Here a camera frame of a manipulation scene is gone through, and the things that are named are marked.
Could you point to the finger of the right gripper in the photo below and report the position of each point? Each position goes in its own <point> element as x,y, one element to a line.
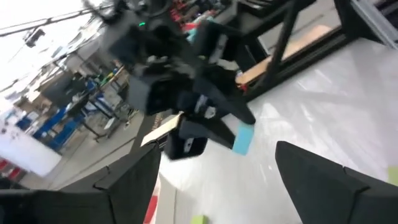
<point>224,99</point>
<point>208,130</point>

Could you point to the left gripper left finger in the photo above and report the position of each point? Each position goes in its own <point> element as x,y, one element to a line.
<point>93,205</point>

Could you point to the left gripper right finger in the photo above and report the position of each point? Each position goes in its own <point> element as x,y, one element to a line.
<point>326,199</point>

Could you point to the small teal block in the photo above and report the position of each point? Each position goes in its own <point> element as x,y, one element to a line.
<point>243,140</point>

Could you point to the red block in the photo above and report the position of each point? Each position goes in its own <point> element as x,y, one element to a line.
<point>151,210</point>

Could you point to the green rectangular block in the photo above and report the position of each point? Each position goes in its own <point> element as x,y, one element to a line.
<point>199,220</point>
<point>393,175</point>

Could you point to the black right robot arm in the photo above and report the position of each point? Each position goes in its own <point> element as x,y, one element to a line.
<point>149,46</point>

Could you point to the white panel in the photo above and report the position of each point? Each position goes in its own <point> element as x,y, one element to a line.
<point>28,155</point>

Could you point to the blue storage bins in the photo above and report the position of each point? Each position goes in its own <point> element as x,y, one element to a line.
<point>53,124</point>

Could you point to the black metal table frame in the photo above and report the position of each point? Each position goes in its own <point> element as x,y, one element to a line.
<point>311,63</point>

